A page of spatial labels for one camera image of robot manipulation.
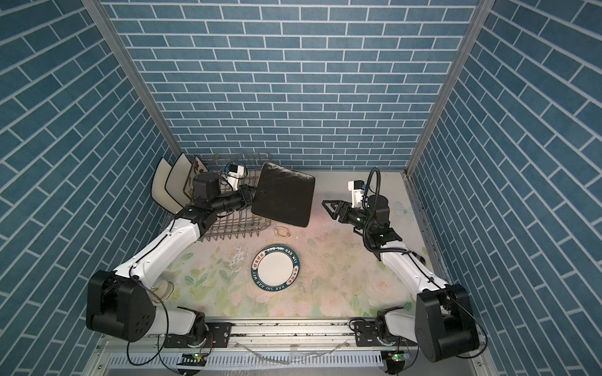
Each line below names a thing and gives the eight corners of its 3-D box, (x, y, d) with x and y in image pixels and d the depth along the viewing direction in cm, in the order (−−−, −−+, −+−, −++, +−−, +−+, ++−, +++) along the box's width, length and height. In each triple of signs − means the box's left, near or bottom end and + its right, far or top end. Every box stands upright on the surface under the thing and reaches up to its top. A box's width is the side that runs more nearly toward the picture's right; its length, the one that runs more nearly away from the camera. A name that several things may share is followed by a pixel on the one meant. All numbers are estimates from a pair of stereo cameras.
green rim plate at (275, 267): (249, 292, 84) (247, 288, 81) (257, 248, 95) (255, 243, 92) (298, 292, 84) (298, 289, 81) (300, 248, 95) (300, 244, 92)
